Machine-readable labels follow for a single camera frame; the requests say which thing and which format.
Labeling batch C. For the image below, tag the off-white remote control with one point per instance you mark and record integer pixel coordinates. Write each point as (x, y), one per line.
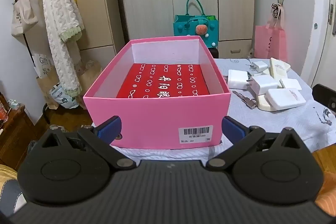
(279, 67)

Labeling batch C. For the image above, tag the white charger with prongs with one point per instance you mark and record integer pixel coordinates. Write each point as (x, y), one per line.
(260, 66)

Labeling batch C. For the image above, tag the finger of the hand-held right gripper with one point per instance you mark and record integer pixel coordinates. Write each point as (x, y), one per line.
(324, 96)

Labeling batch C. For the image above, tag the white gift paper bag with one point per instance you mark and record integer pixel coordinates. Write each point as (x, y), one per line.
(42, 64)

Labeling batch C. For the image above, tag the large white power adapter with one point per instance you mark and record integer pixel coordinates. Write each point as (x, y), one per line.
(263, 83)

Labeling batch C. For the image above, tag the small white square charger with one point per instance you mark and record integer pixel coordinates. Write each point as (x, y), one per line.
(290, 84)

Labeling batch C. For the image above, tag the white charger block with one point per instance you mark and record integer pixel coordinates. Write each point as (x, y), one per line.
(237, 79)

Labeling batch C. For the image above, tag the patterned plastic bag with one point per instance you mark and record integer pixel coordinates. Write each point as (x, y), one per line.
(64, 96)

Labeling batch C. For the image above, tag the brown paper bag green label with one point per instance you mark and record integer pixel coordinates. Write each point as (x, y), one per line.
(90, 74)

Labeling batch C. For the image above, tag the teal felt handbag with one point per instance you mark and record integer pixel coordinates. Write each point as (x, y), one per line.
(183, 27)

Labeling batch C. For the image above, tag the silver key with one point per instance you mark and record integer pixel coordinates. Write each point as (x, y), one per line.
(242, 98)

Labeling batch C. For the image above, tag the white door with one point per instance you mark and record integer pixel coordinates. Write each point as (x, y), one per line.
(324, 29)

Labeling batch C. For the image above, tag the pink paper gift bag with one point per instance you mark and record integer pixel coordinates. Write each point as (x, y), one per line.
(270, 41)

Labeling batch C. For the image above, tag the black stool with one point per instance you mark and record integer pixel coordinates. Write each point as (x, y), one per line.
(214, 53)

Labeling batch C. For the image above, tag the red patterned flat box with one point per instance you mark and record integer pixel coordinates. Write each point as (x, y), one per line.
(162, 81)

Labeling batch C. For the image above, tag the orange strawberry plush charm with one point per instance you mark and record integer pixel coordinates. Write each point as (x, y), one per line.
(202, 29)

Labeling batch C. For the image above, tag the beige canvas tote bag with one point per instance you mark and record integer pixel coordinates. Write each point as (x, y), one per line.
(23, 14)

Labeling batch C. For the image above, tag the white remote with red label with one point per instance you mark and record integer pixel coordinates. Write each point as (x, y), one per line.
(284, 99)

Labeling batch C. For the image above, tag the white fluffy robe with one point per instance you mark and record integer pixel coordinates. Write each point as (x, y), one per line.
(59, 29)

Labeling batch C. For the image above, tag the pink cardboard box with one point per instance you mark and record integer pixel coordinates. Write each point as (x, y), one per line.
(157, 119)

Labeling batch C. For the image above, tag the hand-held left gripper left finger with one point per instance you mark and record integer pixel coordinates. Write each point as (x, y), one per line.
(111, 126)

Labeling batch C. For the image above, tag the beige wooden cabinet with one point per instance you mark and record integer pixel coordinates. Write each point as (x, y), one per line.
(92, 3)

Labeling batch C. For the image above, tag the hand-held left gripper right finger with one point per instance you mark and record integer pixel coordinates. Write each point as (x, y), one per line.
(232, 128)

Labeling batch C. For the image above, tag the white patterned bedsheet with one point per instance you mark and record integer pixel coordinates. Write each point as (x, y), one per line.
(302, 124)

